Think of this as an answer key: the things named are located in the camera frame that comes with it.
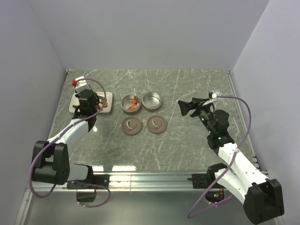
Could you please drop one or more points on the aluminium frame rail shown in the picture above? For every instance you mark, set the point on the aluminium frame rail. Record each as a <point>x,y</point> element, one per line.
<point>138,198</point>

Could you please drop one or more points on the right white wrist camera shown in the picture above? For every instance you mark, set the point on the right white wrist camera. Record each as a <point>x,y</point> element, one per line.
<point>214,93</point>

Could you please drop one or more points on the left round metal tin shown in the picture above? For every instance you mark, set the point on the left round metal tin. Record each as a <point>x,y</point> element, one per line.
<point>126,103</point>

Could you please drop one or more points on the right brown tin lid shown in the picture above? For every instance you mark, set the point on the right brown tin lid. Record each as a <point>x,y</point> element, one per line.
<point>156,124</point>

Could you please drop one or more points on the braised pork pieces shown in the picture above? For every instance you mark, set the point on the braised pork pieces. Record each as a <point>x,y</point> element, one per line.
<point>134,102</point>

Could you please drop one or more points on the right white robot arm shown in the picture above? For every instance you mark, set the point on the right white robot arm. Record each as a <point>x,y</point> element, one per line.
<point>261,197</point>

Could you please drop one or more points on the round metal tin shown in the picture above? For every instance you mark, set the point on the round metal tin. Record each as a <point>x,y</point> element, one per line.
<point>126,103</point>
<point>151,102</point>

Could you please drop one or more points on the metal food tongs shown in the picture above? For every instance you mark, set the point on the metal food tongs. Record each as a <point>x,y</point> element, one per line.
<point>102,97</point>

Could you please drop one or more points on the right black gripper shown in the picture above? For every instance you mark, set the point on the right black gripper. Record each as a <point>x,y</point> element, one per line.
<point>185,107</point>

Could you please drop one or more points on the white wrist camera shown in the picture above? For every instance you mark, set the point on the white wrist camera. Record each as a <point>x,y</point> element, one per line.
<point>80,85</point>
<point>214,93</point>

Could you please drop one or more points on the right round metal tin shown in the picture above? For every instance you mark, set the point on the right round metal tin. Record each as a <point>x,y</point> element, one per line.
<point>151,102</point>

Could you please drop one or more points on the white square plate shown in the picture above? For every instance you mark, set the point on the white square plate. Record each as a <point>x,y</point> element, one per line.
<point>75,101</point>

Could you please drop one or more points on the left brown tin lid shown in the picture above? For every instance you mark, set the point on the left brown tin lid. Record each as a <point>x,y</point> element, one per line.
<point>131,126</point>

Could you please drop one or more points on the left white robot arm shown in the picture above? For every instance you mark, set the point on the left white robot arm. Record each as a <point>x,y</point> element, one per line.
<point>50,160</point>

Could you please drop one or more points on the fried chicken drumstick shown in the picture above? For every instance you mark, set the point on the fried chicken drumstick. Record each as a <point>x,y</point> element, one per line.
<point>102,105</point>

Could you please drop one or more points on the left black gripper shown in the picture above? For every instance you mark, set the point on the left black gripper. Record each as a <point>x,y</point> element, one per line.
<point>96,100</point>

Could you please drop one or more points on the brown tin lid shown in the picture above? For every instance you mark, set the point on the brown tin lid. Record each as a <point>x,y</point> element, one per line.
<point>156,124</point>
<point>131,126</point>

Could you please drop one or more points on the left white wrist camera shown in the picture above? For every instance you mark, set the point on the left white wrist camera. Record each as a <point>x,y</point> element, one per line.
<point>80,85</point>

